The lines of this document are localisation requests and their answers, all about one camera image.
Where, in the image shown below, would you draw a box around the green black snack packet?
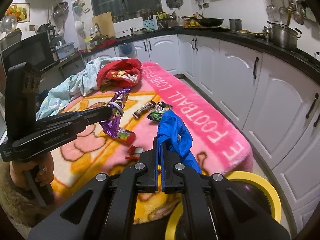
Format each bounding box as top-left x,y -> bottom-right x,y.
146,102 -> 173,122

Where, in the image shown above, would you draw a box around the row of condiment bottles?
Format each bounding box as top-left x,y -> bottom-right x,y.
184,12 -> 203,28

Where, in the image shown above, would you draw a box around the wooden cutting board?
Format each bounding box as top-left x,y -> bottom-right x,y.
92,12 -> 116,39

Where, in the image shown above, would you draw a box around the steel colander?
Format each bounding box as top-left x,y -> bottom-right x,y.
53,2 -> 69,18

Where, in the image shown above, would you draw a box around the black microwave oven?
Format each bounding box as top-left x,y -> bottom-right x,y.
1,31 -> 60,73

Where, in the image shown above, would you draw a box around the white countertop appliance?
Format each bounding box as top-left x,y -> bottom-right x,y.
112,17 -> 146,37

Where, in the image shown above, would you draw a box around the black wok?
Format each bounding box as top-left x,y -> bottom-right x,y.
182,16 -> 224,28

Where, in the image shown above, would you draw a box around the person's left hand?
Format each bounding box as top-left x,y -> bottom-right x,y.
10,152 -> 55,188

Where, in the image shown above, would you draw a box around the black electric kettle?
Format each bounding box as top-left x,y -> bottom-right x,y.
37,23 -> 56,42

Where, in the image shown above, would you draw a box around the large steel pot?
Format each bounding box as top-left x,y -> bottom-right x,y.
267,21 -> 302,51

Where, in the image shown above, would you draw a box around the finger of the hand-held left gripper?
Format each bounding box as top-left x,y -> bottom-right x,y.
37,120 -> 88,134
35,106 -> 116,128

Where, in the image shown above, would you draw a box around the row of hanging utensils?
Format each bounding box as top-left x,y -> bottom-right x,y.
266,0 -> 317,26

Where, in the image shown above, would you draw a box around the fruit wall picture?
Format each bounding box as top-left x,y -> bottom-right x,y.
5,3 -> 30,24

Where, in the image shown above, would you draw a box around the red snack tube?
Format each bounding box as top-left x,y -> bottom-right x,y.
117,127 -> 136,145

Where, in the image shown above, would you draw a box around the steel pot lid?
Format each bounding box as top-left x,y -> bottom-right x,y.
166,0 -> 184,9

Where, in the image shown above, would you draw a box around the grey plastic box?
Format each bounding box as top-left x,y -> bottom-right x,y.
55,42 -> 75,59

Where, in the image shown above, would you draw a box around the light blue patterned cloth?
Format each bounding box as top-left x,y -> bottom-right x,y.
36,57 -> 130,121

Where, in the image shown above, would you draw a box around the black countertop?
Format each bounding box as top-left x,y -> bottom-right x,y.
80,26 -> 320,78

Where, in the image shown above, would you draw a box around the blue plastic bag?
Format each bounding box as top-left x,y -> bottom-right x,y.
156,111 -> 202,173

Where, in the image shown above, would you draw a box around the yellow detergent bottle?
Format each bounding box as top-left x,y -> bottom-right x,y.
85,36 -> 97,51

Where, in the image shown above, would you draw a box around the white lower cabinets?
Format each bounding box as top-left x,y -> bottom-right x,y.
82,34 -> 320,233

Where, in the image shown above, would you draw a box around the white hanging utensil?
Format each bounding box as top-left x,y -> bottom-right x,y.
74,20 -> 85,49

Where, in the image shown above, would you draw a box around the small red snack wrapper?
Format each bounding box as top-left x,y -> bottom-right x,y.
125,145 -> 144,161

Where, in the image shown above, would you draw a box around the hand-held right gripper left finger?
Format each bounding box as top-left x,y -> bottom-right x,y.
27,137 -> 161,240

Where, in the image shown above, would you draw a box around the yellow-rimmed bin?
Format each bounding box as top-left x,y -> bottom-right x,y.
165,171 -> 282,240

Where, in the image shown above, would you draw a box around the row of jars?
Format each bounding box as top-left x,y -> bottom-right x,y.
112,8 -> 163,22

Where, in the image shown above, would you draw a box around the red embroidered cloth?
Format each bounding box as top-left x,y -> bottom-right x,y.
96,58 -> 142,91

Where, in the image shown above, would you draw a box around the red dishcloth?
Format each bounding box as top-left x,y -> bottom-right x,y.
96,39 -> 118,47

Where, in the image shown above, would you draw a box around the brown snack bar wrapper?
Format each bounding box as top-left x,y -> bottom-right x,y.
132,101 -> 156,119

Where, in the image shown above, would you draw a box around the purple snack wrapper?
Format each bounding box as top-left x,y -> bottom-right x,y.
100,86 -> 132,139

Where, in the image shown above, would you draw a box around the blue knife block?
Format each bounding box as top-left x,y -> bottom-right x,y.
142,17 -> 158,31

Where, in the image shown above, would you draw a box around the pink printed blanket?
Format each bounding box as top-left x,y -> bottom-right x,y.
37,61 -> 254,224

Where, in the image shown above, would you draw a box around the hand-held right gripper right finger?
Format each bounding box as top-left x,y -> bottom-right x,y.
161,140 -> 291,240

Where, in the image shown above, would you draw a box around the steel cup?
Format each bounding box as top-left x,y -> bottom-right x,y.
229,19 -> 242,31

